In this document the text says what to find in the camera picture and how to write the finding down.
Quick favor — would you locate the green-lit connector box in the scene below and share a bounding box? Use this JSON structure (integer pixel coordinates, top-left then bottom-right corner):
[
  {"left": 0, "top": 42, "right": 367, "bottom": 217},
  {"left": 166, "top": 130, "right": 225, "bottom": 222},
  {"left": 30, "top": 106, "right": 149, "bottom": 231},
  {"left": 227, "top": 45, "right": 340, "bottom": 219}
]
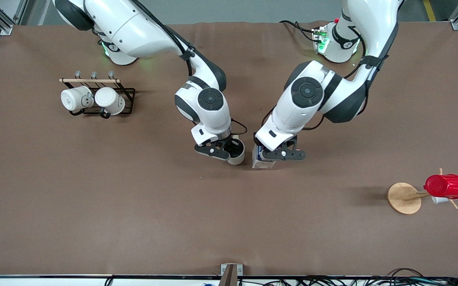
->
[{"left": 312, "top": 26, "right": 330, "bottom": 54}]

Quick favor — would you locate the black cable at arm base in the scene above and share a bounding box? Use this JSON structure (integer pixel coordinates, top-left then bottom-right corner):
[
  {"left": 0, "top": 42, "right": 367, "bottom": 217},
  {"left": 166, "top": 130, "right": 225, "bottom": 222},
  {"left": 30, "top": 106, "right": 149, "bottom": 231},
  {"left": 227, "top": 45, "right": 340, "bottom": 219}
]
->
[{"left": 280, "top": 20, "right": 318, "bottom": 43}]

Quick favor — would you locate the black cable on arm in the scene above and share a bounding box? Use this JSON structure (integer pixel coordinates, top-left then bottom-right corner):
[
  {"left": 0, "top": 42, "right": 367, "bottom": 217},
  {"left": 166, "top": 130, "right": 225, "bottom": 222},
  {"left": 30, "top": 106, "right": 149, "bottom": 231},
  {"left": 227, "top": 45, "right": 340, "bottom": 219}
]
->
[
  {"left": 344, "top": 22, "right": 400, "bottom": 80},
  {"left": 132, "top": 0, "right": 196, "bottom": 77}
]

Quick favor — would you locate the beige cup with dark inside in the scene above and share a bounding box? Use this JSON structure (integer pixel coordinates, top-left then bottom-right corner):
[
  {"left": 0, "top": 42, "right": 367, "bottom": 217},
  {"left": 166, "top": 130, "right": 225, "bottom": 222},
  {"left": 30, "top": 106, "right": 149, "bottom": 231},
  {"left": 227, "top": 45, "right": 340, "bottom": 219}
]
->
[{"left": 227, "top": 137, "right": 246, "bottom": 166}]

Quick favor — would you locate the black wire mug rack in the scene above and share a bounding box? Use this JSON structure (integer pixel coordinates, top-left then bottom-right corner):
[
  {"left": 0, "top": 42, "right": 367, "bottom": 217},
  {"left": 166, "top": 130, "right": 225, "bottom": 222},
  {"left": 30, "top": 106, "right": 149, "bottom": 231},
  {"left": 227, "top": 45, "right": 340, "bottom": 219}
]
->
[{"left": 59, "top": 71, "right": 136, "bottom": 119}]

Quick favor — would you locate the white mug with handle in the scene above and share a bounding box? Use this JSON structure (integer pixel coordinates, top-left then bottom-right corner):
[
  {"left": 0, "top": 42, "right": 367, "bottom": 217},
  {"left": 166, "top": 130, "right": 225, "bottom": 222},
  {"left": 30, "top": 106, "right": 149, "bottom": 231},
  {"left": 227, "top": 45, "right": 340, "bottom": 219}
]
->
[
  {"left": 95, "top": 87, "right": 126, "bottom": 116},
  {"left": 61, "top": 86, "right": 94, "bottom": 112}
]

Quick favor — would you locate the red ribbed plastic cup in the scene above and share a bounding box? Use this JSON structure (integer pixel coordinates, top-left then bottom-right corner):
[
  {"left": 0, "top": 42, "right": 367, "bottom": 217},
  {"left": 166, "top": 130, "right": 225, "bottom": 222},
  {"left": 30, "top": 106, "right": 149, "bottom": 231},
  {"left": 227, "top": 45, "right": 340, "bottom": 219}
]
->
[{"left": 424, "top": 174, "right": 458, "bottom": 200}]

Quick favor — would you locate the bundle of black cables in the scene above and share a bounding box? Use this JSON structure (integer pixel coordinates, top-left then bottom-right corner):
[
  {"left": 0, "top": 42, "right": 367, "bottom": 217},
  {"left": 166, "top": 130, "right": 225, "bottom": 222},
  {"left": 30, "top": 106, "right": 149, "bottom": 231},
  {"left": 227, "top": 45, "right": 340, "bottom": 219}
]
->
[{"left": 237, "top": 268, "right": 458, "bottom": 286}]

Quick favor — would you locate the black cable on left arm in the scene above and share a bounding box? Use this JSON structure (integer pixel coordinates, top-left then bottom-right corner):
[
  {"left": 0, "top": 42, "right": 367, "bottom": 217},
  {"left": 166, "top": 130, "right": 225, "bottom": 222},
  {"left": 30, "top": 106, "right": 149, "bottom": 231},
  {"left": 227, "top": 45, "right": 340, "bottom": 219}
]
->
[{"left": 344, "top": 22, "right": 400, "bottom": 80}]

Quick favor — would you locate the blue milk carton green cap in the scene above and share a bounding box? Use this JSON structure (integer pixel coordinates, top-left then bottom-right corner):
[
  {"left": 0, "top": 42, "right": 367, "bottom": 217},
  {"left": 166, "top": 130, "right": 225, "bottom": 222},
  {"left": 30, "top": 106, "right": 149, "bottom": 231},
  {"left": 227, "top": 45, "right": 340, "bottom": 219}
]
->
[{"left": 252, "top": 145, "right": 276, "bottom": 170}]

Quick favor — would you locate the wooden mug tree stand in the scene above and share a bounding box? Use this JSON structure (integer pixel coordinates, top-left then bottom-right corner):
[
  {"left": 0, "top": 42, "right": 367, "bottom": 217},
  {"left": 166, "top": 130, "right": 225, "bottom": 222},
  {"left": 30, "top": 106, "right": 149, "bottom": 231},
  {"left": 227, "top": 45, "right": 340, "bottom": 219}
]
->
[{"left": 387, "top": 168, "right": 458, "bottom": 215}]

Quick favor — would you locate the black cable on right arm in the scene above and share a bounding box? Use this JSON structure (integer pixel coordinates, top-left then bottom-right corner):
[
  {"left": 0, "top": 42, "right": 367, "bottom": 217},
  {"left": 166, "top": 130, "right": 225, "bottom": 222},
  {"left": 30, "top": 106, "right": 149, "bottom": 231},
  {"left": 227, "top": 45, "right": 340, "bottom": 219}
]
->
[{"left": 132, "top": 0, "right": 196, "bottom": 77}]

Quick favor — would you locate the metal table edge bracket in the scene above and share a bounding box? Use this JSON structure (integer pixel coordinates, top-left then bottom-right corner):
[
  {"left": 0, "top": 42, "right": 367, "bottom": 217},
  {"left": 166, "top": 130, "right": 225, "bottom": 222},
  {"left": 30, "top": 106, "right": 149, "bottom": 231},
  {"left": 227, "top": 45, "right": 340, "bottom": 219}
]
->
[{"left": 220, "top": 263, "right": 243, "bottom": 286}]

